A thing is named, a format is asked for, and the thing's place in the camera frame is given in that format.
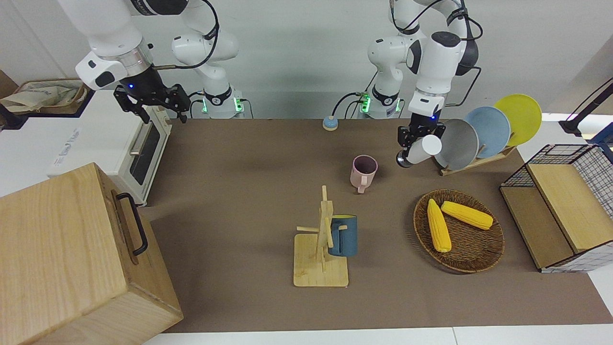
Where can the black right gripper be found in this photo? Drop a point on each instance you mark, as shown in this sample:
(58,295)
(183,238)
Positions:
(146,88)

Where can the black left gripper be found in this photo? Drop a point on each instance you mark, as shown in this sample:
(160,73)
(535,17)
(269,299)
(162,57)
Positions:
(424,125)

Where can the white cup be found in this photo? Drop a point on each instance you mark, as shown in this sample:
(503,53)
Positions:
(421,151)

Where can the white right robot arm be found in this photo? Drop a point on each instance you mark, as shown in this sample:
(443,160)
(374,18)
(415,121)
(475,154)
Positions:
(105,28)

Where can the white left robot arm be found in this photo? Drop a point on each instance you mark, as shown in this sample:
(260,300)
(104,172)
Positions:
(438,57)

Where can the grey plate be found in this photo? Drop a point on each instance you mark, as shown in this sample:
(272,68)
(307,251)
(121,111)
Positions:
(459,143)

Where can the wooden plate rack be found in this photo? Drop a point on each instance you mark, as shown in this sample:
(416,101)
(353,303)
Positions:
(467,165)

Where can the white toaster oven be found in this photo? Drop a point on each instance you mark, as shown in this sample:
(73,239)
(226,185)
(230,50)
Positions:
(110,139)

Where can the light blue plate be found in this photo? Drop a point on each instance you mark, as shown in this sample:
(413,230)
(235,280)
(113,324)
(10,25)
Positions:
(493,129)

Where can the pink mug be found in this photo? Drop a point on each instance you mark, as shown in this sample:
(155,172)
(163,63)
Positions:
(357,179)

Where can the blue service bell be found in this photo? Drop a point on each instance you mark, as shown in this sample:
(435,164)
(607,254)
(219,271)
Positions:
(330,124)

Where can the yellow corn cob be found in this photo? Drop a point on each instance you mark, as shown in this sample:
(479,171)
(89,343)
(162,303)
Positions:
(467,214)
(438,227)

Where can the yellow plate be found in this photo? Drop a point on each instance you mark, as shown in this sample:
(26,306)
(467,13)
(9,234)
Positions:
(524,115)

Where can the beige cloth bag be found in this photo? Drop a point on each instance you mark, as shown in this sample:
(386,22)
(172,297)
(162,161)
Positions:
(43,96)

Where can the brown table mat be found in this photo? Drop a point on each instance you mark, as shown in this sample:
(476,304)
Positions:
(249,167)

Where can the brown wicker basket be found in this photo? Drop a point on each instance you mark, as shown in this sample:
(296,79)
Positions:
(474,244)

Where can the dark blue mug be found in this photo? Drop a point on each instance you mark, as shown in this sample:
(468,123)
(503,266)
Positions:
(347,237)

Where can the wooden mug tree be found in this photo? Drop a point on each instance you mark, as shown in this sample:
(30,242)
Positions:
(311,268)

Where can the wooden cabinet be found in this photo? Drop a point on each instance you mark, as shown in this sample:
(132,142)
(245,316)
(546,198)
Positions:
(62,258)

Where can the black camera pole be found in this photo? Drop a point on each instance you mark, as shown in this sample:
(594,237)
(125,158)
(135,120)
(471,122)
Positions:
(572,125)

